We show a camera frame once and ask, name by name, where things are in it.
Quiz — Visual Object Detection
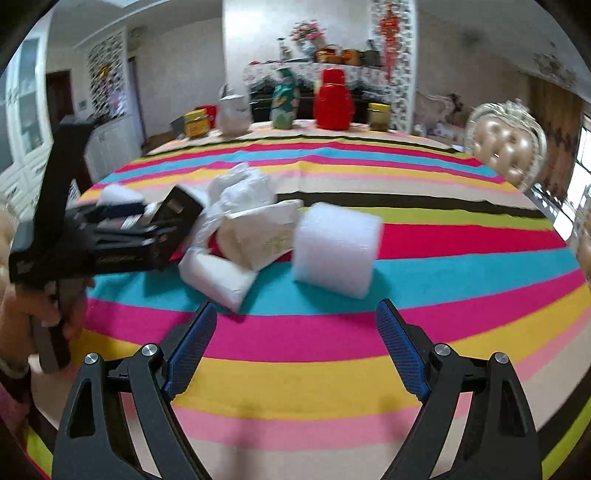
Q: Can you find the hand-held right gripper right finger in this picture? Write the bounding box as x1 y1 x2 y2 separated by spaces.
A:
376 298 541 480

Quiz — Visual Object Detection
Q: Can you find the white carved partition screen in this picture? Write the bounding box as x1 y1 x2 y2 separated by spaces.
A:
369 0 419 134

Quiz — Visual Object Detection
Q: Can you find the person's left forearm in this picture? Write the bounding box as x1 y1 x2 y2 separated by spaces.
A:
0 360 35 462

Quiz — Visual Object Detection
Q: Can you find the low white cabinet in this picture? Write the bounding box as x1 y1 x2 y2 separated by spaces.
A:
85 115 146 181

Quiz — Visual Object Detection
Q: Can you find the floral lace runner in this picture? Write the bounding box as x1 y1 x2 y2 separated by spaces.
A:
244 62 393 93

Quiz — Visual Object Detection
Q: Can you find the small white foam block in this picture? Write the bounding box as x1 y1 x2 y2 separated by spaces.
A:
95 184 148 208

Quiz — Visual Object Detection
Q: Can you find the white carved wall screen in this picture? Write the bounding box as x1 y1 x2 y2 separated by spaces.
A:
88 30 127 121

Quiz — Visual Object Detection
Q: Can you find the red hanging knot ornament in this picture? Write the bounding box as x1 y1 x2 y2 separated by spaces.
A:
379 2 409 81

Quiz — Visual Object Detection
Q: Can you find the white tissue packet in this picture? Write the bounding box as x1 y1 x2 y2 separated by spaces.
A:
178 249 259 313

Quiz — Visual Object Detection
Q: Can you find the black box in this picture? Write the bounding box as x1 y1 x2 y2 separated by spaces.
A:
148 185 208 271

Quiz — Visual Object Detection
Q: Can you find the yellow cardboard box in plastic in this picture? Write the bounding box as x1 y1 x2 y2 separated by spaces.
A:
217 199 305 273

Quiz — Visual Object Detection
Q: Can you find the green patterned bottle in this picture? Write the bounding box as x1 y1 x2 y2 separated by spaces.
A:
271 69 302 130

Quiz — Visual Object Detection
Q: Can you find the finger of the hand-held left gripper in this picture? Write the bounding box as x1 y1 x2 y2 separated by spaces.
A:
67 200 148 222
78 222 160 247

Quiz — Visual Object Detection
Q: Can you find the dark wooden door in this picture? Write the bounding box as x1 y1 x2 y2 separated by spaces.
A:
46 69 75 130

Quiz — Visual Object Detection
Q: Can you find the red yellow gift basket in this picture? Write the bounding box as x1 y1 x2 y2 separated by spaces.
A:
315 45 345 64

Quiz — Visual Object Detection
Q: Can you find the white carved sofa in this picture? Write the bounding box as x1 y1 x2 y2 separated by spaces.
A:
413 91 467 139

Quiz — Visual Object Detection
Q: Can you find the large white foam block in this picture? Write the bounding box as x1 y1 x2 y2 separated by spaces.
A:
292 202 385 300

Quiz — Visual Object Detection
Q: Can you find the glass jar with yellow lid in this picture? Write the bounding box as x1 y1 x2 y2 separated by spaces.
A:
367 102 392 132

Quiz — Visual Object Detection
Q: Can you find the tall white cabinet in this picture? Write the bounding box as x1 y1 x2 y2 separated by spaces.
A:
0 34 56 199

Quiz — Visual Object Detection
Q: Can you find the white plastic bag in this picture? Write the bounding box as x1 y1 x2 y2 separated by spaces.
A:
191 164 278 250

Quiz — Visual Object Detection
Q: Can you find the brown curtain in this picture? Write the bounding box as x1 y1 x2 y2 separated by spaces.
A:
526 76 585 204

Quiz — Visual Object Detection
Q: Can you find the person's left hand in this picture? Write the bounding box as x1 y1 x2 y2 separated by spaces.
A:
0 281 88 370

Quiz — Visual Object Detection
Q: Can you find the rainbow striped tablecloth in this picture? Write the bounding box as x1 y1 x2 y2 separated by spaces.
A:
18 117 591 480

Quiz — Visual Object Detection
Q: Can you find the dark bag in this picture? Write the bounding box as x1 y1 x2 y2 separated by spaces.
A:
361 41 383 68

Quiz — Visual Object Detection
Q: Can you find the dark wooden sideboard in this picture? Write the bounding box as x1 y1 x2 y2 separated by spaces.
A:
248 78 398 125

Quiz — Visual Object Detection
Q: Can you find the white container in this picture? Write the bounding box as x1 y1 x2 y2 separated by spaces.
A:
217 85 252 137

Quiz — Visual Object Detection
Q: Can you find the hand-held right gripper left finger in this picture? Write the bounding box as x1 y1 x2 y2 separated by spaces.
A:
52 300 219 480

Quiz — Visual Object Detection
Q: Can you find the red thermos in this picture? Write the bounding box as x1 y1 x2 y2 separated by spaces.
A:
313 68 355 131

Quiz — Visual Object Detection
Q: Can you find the pink flower bouquet vase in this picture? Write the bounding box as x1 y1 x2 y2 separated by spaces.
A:
290 19 326 58

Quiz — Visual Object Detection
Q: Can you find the yellow tin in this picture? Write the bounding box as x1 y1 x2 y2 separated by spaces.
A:
184 108 214 138

